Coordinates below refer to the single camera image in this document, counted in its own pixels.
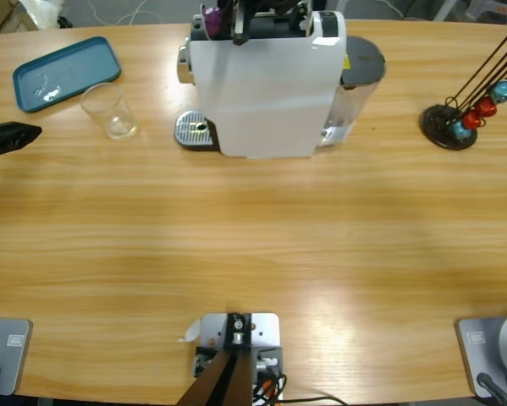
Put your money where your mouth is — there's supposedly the dark camera post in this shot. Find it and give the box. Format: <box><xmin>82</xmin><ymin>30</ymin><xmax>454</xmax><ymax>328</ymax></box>
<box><xmin>179</xmin><ymin>312</ymin><xmax>254</xmax><ymax>406</ymax></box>

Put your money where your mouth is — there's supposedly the black capsule stand with rods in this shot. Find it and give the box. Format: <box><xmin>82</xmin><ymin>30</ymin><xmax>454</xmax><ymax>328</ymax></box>
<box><xmin>421</xmin><ymin>27</ymin><xmax>507</xmax><ymax>151</ymax></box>

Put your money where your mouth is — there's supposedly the black base cable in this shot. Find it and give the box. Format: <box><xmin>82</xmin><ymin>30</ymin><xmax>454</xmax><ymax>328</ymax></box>
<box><xmin>476</xmin><ymin>371</ymin><xmax>507</xmax><ymax>406</ymax></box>

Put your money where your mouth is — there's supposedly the white plastic bag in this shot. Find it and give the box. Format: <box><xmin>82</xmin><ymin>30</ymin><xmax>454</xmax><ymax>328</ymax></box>
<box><xmin>18</xmin><ymin>0</ymin><xmax>67</xmax><ymax>30</ymax></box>

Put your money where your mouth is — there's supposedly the purple coffee capsule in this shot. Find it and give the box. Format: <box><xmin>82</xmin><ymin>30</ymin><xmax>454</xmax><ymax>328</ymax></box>
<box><xmin>201</xmin><ymin>4</ymin><xmax>225</xmax><ymax>40</ymax></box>

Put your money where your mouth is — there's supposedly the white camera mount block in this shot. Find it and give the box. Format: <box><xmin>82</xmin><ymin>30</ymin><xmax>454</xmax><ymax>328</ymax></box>
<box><xmin>192</xmin><ymin>311</ymin><xmax>284</xmax><ymax>403</ymax></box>

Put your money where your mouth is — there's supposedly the white tape scrap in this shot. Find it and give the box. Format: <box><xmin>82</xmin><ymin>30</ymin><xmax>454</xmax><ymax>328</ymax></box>
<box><xmin>177</xmin><ymin>319</ymin><xmax>201</xmax><ymax>344</ymax></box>

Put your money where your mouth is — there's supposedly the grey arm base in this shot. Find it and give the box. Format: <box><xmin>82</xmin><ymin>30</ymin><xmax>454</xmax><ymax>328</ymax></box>
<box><xmin>455</xmin><ymin>311</ymin><xmax>507</xmax><ymax>399</ymax></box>
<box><xmin>0</xmin><ymin>317</ymin><xmax>34</xmax><ymax>397</ymax></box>

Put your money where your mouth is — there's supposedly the teal plastic tray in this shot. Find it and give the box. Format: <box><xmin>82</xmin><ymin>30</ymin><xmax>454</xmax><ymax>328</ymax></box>
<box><xmin>11</xmin><ymin>36</ymin><xmax>123</xmax><ymax>114</ymax></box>

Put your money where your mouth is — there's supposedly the white furniture frame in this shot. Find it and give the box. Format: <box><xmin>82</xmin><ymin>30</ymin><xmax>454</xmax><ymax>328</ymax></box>
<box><xmin>430</xmin><ymin>0</ymin><xmax>507</xmax><ymax>23</ymax></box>

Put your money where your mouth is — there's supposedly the white floor cable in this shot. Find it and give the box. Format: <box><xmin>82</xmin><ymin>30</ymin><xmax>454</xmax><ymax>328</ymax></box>
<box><xmin>86</xmin><ymin>0</ymin><xmax>179</xmax><ymax>27</ymax></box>

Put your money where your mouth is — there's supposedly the red coffee capsule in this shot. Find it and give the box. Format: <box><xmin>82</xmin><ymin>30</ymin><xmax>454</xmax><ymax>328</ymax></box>
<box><xmin>476</xmin><ymin>96</ymin><xmax>499</xmax><ymax>119</ymax></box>
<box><xmin>462</xmin><ymin>110</ymin><xmax>485</xmax><ymax>131</ymax></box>

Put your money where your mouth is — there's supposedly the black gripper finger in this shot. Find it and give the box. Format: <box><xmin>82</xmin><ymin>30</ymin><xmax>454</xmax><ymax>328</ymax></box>
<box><xmin>0</xmin><ymin>121</ymin><xmax>43</xmax><ymax>162</ymax></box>

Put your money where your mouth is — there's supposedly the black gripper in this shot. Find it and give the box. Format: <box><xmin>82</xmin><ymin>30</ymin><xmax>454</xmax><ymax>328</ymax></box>
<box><xmin>216</xmin><ymin>0</ymin><xmax>299</xmax><ymax>47</ymax></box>

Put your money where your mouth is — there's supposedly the clear drinking glass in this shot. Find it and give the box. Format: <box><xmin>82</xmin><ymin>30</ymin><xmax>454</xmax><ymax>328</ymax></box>
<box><xmin>80</xmin><ymin>82</ymin><xmax>140</xmax><ymax>142</ymax></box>

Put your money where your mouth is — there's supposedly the white capsule coffee machine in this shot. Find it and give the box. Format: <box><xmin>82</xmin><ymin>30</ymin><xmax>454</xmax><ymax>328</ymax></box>
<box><xmin>176</xmin><ymin>0</ymin><xmax>348</xmax><ymax>161</ymax></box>

